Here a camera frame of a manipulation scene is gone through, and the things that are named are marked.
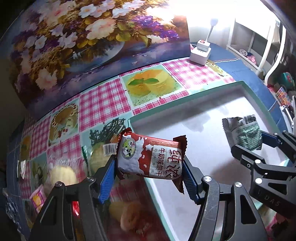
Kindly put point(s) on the flower painting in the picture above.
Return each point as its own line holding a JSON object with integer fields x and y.
{"x": 56, "y": 49}

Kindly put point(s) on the red white milk biscuit pack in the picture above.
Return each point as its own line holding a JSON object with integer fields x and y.
{"x": 151, "y": 157}

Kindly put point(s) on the white usb lamp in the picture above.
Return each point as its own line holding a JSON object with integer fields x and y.
{"x": 213, "y": 23}

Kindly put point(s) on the white silver snack sachet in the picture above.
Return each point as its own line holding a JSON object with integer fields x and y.
{"x": 21, "y": 169}

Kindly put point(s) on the clear white pastry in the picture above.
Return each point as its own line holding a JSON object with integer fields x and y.
{"x": 62, "y": 169}

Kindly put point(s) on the blue quilted cloth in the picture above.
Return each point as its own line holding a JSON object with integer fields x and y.
{"x": 239, "y": 71}

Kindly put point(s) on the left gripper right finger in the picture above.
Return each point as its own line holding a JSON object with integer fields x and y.
{"x": 201, "y": 188}

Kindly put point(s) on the checkered fruit tablecloth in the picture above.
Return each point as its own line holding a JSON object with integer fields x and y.
{"x": 64, "y": 130}

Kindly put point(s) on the green white patterned snack pack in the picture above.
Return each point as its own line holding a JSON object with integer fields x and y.
{"x": 243, "y": 131}

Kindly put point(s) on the colorful toy box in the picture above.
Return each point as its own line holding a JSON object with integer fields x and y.
{"x": 283, "y": 97}

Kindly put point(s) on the teal rimmed white tray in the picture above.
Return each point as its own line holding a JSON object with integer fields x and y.
{"x": 199, "y": 117}

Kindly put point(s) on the purple swiss roll pack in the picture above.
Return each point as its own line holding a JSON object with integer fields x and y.
{"x": 38, "y": 198}

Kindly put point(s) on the clear green pastry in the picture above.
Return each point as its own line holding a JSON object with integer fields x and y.
{"x": 98, "y": 155}

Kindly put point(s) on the yellow jelly cup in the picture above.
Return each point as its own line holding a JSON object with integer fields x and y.
{"x": 127, "y": 214}

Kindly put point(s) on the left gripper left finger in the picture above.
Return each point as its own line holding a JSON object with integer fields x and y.
{"x": 102, "y": 181}

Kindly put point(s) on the white power strip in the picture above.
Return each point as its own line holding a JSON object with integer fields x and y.
{"x": 200, "y": 54}

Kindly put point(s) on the red foil snack bag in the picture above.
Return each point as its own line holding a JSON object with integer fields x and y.
{"x": 76, "y": 209}

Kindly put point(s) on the white shelf unit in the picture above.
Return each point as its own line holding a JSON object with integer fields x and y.
{"x": 258, "y": 45}

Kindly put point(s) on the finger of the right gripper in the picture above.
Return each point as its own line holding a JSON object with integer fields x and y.
{"x": 249, "y": 159}
{"x": 285, "y": 141}

